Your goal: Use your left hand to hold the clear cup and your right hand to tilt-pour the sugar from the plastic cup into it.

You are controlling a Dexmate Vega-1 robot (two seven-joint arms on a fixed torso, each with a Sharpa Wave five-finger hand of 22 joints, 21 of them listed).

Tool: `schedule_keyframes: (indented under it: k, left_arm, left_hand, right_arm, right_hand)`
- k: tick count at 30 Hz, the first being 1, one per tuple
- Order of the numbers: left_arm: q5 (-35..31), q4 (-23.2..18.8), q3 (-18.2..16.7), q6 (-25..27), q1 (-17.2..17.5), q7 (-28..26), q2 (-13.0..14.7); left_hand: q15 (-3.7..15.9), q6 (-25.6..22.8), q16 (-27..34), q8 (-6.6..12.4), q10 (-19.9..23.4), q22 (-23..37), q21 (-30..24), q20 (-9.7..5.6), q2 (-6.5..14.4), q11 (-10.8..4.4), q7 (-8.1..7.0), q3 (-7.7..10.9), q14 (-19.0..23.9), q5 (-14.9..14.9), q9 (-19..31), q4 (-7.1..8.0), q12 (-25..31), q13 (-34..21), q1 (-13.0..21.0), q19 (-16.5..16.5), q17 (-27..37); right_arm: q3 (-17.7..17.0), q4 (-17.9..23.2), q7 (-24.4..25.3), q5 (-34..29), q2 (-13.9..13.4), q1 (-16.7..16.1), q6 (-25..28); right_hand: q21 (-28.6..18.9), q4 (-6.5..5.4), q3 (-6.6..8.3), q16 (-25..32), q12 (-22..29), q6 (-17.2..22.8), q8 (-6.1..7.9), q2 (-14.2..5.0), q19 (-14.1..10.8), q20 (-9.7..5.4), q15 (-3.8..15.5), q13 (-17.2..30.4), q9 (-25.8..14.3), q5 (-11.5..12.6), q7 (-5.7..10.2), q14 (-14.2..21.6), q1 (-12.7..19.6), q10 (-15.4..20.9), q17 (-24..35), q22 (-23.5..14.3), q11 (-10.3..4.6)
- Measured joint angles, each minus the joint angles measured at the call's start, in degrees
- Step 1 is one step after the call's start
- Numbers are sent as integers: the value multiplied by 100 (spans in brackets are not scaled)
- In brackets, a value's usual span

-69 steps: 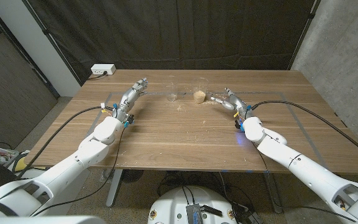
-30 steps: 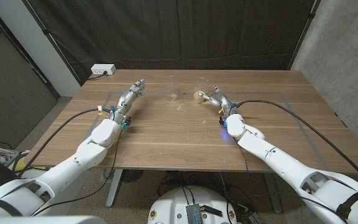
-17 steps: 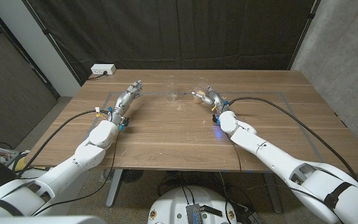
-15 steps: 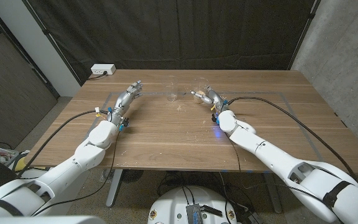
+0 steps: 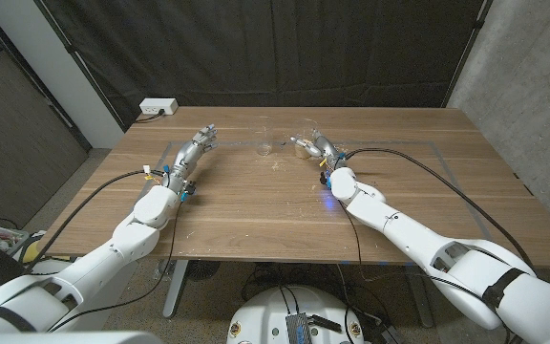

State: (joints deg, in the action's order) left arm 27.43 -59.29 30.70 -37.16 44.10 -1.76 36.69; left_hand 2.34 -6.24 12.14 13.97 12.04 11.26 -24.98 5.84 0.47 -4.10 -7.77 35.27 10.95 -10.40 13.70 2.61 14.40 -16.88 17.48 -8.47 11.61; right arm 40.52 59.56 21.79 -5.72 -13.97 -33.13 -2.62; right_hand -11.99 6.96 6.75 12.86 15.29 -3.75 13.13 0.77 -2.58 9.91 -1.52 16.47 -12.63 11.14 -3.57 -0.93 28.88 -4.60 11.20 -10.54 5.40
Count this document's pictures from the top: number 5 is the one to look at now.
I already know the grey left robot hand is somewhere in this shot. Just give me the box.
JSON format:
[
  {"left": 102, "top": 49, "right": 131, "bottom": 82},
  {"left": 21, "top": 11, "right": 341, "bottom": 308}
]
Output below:
[{"left": 163, "top": 123, "right": 220, "bottom": 193}]

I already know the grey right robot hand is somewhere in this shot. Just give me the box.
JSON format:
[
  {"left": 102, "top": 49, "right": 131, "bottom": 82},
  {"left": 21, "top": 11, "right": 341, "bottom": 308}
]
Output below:
[{"left": 288, "top": 129, "right": 348, "bottom": 173}]

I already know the clear cup with brown sugar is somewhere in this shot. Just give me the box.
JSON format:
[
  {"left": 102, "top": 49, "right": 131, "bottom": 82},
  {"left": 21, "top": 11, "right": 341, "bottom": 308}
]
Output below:
[{"left": 293, "top": 118, "right": 322, "bottom": 160}]

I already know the clear plastic cup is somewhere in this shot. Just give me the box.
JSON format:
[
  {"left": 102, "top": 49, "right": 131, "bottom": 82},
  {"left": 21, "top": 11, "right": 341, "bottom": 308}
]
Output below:
[{"left": 254, "top": 116, "right": 276, "bottom": 158}]

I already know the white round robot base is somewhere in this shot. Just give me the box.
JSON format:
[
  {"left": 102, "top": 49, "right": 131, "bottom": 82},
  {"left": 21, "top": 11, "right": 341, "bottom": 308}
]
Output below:
[{"left": 226, "top": 285, "right": 366, "bottom": 344}]

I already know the white power strip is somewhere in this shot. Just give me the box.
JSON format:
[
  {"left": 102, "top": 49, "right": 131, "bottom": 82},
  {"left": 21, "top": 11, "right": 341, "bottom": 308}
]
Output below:
[{"left": 138, "top": 97, "right": 180, "bottom": 117}]

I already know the black fabric backdrop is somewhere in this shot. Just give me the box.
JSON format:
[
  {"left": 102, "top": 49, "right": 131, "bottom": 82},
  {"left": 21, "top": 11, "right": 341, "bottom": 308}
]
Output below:
[{"left": 40, "top": 0, "right": 491, "bottom": 130}]

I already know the black backdrop stand pole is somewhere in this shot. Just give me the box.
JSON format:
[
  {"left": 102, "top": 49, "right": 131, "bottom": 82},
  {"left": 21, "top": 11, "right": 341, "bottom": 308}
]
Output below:
[
  {"left": 440, "top": 0, "right": 495, "bottom": 109},
  {"left": 33, "top": 0, "right": 129, "bottom": 133}
]

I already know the grey table leg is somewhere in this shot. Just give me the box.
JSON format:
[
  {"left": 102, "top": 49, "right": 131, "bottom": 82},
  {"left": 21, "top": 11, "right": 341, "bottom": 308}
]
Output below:
[
  {"left": 404, "top": 265, "right": 434, "bottom": 329},
  {"left": 162, "top": 259, "right": 190, "bottom": 319}
]

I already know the dark brown door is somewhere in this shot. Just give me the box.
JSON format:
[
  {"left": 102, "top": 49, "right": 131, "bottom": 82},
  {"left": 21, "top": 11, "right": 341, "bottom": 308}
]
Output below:
[{"left": 0, "top": 0, "right": 90, "bottom": 230}]

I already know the black flat module on base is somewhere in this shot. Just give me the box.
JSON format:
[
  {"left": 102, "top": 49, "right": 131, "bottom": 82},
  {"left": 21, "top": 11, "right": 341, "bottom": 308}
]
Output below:
[{"left": 310, "top": 314, "right": 343, "bottom": 333}]

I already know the yellow floor object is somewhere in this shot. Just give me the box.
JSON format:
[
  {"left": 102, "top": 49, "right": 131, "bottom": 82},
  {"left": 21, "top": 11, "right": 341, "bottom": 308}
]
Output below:
[{"left": 21, "top": 241, "right": 47, "bottom": 264}]

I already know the grey ribbed electronics box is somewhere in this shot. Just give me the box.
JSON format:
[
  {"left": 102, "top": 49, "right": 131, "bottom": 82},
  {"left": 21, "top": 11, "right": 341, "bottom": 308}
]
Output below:
[{"left": 286, "top": 312, "right": 313, "bottom": 344}]

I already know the black power strip cable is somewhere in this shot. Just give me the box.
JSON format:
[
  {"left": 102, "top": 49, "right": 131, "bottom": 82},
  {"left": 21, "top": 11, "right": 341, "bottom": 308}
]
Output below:
[{"left": 134, "top": 109, "right": 166, "bottom": 124}]

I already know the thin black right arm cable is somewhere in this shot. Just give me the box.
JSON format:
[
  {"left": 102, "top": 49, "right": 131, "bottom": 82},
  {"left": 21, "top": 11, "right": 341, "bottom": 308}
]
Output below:
[{"left": 336, "top": 198, "right": 370, "bottom": 283}]

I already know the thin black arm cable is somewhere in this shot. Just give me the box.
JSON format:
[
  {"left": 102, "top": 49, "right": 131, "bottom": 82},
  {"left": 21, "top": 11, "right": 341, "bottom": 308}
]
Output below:
[
  {"left": 336, "top": 198, "right": 370, "bottom": 283},
  {"left": 45, "top": 198, "right": 185, "bottom": 333}
]

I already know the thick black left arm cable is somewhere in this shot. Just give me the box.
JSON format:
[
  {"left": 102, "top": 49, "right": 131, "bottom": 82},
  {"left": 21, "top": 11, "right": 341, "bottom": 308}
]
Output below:
[{"left": 25, "top": 168, "right": 167, "bottom": 273}]

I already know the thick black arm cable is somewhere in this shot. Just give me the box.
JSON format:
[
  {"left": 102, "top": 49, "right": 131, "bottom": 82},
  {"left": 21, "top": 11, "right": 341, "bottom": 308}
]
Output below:
[
  {"left": 25, "top": 168, "right": 167, "bottom": 273},
  {"left": 341, "top": 146, "right": 537, "bottom": 271}
]

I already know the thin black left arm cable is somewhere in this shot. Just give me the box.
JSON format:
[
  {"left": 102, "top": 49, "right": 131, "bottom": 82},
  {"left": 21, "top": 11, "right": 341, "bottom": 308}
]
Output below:
[{"left": 45, "top": 198, "right": 185, "bottom": 333}]

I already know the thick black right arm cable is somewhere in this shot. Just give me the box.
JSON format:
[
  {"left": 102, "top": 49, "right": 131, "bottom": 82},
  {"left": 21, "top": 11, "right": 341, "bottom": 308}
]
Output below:
[{"left": 341, "top": 146, "right": 537, "bottom": 271}]

